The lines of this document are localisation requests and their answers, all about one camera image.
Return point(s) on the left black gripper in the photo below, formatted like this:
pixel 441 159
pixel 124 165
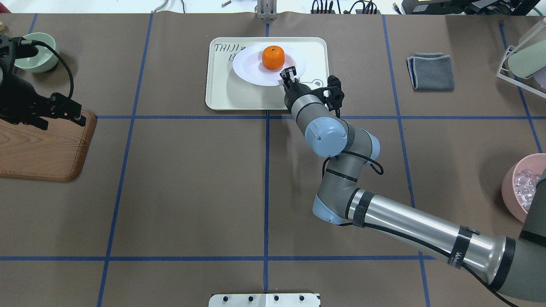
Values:
pixel 20 99

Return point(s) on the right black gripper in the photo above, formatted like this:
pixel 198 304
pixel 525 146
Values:
pixel 294 89

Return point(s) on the orange fruit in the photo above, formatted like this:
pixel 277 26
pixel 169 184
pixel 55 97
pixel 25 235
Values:
pixel 273 57

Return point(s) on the white round plate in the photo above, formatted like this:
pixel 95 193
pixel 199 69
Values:
pixel 249 65

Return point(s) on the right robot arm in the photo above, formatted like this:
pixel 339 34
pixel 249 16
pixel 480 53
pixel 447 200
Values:
pixel 451 165

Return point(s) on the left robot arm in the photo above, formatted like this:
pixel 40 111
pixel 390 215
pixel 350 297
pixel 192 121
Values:
pixel 8 70

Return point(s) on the wooden tray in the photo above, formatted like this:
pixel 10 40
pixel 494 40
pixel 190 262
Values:
pixel 56 154

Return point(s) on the cream bear serving tray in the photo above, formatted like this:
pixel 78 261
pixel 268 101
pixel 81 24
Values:
pixel 225 91

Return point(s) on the green bowl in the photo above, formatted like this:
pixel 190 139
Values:
pixel 45 60

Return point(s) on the power strip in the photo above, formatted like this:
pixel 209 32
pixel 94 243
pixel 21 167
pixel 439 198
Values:
pixel 343 7

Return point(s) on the folded grey cloth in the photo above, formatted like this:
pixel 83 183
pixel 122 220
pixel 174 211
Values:
pixel 431 71

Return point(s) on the white cup rack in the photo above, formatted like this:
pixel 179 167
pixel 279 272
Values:
pixel 535 34

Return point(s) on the green pastel cup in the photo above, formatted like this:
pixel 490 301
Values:
pixel 525 62

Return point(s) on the purple cup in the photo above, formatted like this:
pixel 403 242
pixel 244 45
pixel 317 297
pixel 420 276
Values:
pixel 540 77

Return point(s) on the pink bowl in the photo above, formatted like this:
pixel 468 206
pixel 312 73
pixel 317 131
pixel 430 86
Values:
pixel 520 182

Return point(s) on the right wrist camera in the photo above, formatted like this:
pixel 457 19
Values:
pixel 332 95

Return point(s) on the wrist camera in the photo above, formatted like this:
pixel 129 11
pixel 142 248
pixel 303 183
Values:
pixel 332 95
pixel 12 49

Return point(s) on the aluminium frame post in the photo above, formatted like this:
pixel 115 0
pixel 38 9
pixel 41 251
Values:
pixel 266 10

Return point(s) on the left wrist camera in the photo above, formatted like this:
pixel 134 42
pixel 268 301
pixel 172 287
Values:
pixel 12 49

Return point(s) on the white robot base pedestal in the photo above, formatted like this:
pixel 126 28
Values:
pixel 266 300

